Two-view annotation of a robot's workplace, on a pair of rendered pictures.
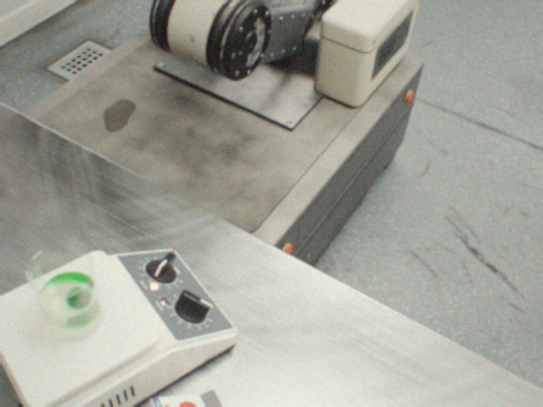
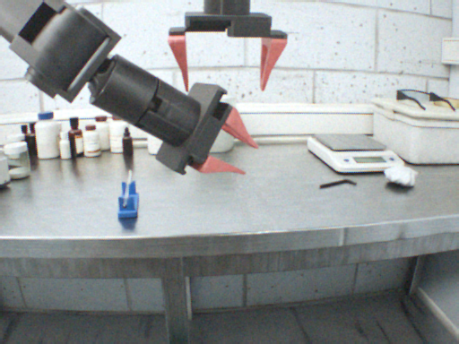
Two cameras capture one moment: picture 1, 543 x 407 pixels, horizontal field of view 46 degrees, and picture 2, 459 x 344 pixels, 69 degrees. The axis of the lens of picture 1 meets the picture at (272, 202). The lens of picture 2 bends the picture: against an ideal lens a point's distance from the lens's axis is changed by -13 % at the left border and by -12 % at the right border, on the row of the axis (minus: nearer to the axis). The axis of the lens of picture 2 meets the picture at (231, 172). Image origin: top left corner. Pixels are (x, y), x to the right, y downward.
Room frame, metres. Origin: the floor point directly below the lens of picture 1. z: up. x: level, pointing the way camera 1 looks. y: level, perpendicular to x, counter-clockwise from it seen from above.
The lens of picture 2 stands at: (1.20, 0.24, 1.01)
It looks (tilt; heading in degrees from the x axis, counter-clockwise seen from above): 17 degrees down; 145
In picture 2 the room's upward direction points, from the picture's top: straight up
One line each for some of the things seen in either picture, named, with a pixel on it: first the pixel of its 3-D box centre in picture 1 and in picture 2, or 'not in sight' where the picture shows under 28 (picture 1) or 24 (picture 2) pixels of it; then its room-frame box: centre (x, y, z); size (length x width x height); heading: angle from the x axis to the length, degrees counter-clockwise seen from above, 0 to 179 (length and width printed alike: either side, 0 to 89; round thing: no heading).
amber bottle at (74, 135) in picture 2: not in sight; (75, 135); (0.12, 0.46, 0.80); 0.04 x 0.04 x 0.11
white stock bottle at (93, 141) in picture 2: not in sight; (91, 140); (0.15, 0.50, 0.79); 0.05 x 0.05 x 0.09
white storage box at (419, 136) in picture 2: not in sight; (437, 129); (0.71, 1.37, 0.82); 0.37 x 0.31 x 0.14; 58
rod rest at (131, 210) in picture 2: not in sight; (127, 197); (0.58, 0.45, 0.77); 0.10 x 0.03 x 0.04; 156
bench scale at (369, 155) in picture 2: not in sight; (352, 150); (0.60, 1.06, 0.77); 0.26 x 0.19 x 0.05; 151
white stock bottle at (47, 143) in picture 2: not in sight; (47, 134); (0.08, 0.39, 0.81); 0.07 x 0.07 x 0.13
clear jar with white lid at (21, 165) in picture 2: not in sight; (17, 160); (0.24, 0.28, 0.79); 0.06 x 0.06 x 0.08
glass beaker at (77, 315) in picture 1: (69, 290); not in sight; (0.30, 0.16, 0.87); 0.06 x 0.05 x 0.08; 177
